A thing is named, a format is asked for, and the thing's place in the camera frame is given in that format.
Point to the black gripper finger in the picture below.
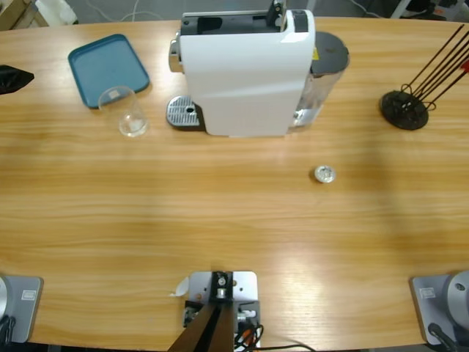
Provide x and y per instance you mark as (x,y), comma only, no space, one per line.
(11,73)
(11,85)

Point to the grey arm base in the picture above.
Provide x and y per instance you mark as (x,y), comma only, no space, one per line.
(432,304)
(25,304)

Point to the white capsule coffee machine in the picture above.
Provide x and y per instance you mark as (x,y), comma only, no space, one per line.
(242,84)

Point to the cardboard box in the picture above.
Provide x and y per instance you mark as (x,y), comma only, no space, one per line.
(11,12)

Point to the white foam block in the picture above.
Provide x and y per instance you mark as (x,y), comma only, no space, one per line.
(58,11)

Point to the teal plastic tray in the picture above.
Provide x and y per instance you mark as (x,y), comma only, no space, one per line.
(106,66)

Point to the clear glass cup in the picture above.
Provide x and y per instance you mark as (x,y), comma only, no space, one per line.
(132,122)

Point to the white tape scrap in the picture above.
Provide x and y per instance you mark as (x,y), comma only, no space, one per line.
(182,287)

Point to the white table leg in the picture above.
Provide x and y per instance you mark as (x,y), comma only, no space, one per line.
(311,4)

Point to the clear water tank black lid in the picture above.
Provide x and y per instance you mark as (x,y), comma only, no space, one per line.
(329,51)

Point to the black clamp with connectors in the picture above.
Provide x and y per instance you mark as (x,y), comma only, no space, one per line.
(253,305)

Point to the black capsule holder with rods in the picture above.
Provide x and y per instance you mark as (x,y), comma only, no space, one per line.
(395,117)

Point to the white furniture leg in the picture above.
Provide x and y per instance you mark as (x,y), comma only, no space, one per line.
(400,9)

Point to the white mount block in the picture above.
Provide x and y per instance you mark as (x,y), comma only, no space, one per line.
(245,284)

